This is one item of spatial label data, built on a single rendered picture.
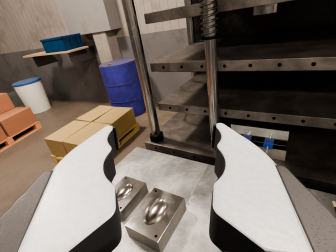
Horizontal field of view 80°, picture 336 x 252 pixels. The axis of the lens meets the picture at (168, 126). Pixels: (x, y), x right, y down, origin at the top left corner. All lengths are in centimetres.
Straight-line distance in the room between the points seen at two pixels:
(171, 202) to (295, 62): 74
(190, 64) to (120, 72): 245
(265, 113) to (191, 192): 51
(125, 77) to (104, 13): 106
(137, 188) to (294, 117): 77
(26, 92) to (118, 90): 249
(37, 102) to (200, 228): 502
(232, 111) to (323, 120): 38
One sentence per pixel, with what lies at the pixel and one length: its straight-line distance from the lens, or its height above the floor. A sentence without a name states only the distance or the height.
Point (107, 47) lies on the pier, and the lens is 399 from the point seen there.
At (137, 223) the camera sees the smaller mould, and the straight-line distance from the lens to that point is 83.
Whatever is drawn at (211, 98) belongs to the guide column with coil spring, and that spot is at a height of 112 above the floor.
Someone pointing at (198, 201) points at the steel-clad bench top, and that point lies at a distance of 94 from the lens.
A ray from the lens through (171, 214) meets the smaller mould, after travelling 82.
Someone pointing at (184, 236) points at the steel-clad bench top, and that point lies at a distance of 85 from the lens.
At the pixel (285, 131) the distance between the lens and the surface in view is 109.
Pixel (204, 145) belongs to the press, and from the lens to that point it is 127.
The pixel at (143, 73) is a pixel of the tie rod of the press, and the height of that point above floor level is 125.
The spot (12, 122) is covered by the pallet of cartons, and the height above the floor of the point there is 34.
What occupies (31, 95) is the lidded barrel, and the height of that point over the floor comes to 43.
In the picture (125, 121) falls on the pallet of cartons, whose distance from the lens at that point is 297.
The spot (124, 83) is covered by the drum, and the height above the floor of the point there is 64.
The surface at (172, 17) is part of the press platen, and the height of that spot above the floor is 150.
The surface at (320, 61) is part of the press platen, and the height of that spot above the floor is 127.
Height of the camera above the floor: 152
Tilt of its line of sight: 28 degrees down
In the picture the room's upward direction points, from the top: 10 degrees counter-clockwise
